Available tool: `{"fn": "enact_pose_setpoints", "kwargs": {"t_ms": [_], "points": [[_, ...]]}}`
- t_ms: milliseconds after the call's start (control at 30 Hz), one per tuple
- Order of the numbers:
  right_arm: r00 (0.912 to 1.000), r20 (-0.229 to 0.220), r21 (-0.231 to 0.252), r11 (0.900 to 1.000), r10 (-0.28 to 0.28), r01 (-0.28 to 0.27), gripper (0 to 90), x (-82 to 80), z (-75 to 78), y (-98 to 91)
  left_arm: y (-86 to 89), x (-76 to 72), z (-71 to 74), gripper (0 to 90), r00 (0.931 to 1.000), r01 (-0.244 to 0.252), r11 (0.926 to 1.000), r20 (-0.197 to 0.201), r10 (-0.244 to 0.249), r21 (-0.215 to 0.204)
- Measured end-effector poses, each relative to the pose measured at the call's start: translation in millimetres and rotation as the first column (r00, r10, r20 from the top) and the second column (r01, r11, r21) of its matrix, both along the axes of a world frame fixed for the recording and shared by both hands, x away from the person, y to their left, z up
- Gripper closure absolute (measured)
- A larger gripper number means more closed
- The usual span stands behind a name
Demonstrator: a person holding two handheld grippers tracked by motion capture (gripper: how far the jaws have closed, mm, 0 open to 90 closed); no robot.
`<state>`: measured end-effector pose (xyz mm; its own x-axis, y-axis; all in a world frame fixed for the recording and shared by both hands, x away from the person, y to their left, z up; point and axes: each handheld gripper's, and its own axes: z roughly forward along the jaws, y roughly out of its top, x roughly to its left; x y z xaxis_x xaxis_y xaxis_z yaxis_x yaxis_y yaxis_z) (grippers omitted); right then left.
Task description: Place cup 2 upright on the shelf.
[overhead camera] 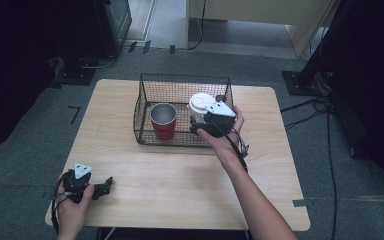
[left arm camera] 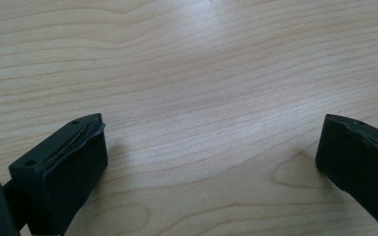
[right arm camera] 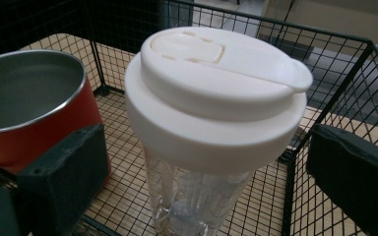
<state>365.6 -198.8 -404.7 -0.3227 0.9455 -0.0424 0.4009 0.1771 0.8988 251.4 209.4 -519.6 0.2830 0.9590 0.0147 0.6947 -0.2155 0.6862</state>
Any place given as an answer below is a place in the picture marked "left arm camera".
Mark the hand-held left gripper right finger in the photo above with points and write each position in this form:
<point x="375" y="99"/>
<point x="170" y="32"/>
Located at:
<point x="361" y="160"/>

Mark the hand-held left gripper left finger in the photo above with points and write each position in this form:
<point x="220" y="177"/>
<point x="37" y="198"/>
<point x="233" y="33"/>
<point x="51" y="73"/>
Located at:
<point x="65" y="170"/>

